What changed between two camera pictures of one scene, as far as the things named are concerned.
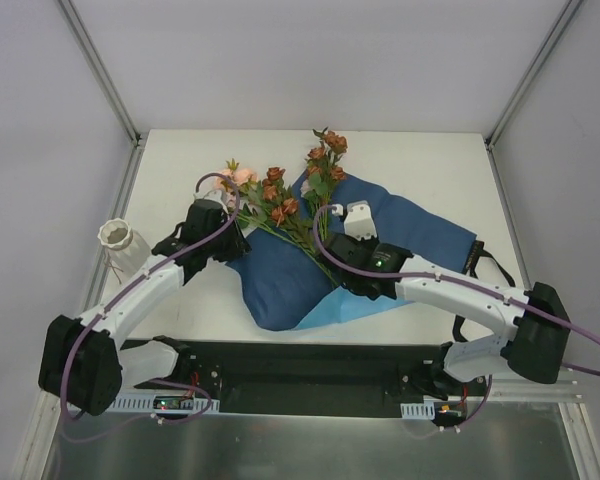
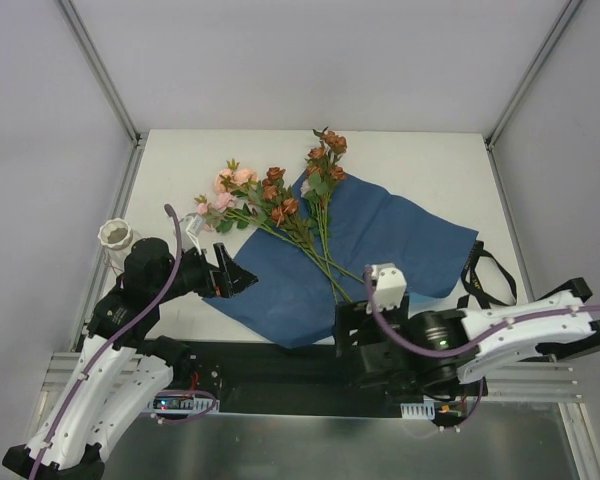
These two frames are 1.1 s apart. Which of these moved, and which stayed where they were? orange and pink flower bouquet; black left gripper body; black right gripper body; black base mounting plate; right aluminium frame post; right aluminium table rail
Moved: black left gripper body; black right gripper body
Stayed: orange and pink flower bouquet; black base mounting plate; right aluminium table rail; right aluminium frame post
